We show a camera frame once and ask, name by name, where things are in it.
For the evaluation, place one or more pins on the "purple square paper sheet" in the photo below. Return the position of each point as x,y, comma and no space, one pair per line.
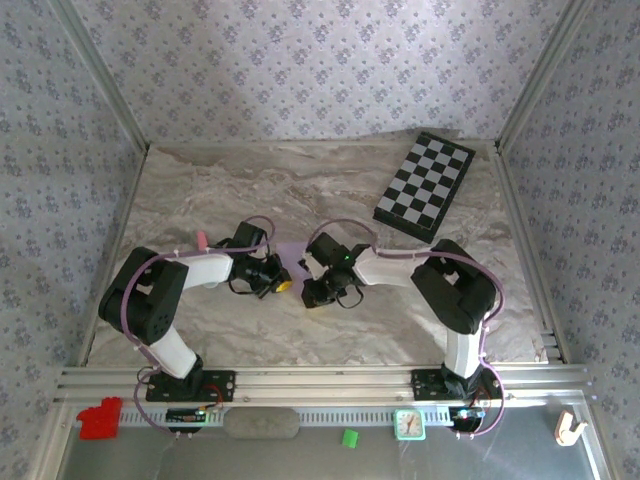
290,250

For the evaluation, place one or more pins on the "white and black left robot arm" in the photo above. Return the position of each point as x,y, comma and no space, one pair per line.
145,300

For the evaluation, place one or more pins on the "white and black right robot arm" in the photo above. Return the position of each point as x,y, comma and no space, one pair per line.
455,285

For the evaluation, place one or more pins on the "teal square clock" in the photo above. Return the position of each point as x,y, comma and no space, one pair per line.
410,425

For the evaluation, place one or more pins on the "pink foam cylinder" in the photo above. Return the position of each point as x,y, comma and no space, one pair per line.
202,241

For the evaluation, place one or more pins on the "grey oval pad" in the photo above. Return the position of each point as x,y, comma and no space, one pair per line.
261,423

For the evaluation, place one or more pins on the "small green block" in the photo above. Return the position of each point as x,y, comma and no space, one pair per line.
350,438

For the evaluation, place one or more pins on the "black and grey chessboard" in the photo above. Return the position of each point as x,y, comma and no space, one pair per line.
430,175

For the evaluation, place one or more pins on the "red toy block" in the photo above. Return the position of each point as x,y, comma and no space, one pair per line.
99,420

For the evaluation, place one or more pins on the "wooden hook piece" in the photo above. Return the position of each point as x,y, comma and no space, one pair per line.
567,430

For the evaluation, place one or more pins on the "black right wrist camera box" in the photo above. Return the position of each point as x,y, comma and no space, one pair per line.
325,249

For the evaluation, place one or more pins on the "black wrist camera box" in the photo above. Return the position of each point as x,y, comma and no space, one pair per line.
250,235
325,249

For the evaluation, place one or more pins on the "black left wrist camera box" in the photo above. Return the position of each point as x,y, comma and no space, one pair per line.
250,235

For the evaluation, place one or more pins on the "aluminium mounting rail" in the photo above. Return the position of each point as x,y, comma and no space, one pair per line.
320,382

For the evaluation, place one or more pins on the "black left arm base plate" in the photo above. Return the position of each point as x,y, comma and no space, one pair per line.
225,385

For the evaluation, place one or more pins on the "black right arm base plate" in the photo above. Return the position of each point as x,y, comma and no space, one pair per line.
420,385

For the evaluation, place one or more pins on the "aluminium side rail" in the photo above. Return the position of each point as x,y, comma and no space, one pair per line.
131,200
520,225

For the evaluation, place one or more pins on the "aluminium frame post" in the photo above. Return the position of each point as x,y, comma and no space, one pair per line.
539,75
105,75

